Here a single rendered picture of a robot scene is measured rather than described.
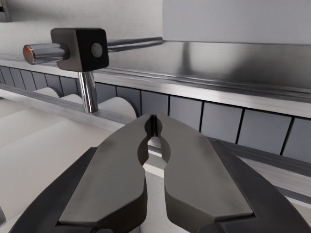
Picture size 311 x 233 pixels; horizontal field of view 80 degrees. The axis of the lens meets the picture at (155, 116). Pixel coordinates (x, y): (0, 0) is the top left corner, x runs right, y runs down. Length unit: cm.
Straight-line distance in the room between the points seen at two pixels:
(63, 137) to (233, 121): 16
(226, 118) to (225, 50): 8
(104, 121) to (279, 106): 15
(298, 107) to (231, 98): 5
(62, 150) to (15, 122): 10
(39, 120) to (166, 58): 18
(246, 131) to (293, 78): 7
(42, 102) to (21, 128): 5
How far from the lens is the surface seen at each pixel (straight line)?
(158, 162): 22
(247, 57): 23
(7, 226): 51
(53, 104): 21
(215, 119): 20
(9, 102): 32
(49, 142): 18
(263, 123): 20
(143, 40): 22
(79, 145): 18
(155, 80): 22
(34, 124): 26
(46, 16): 42
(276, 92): 21
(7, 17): 52
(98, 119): 16
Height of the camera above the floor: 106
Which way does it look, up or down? 52 degrees down
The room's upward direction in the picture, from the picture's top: 127 degrees counter-clockwise
